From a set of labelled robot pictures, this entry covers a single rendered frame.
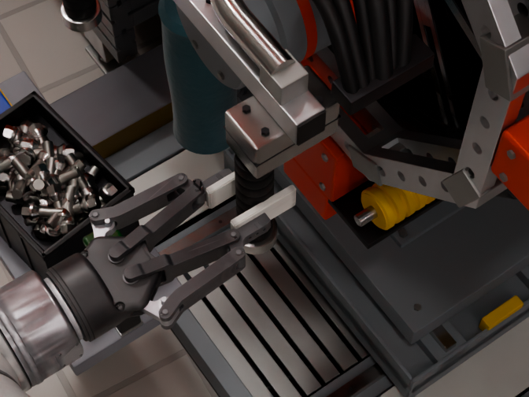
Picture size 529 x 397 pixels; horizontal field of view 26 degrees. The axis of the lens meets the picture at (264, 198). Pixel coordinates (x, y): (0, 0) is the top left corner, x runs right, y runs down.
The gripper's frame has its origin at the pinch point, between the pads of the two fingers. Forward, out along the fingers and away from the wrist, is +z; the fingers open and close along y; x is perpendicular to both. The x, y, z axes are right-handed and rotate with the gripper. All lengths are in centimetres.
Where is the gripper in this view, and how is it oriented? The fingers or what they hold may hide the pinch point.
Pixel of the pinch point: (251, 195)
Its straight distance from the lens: 107.5
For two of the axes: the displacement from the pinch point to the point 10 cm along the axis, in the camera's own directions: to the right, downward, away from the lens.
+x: 0.0, -5.0, -8.6
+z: 8.2, -4.9, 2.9
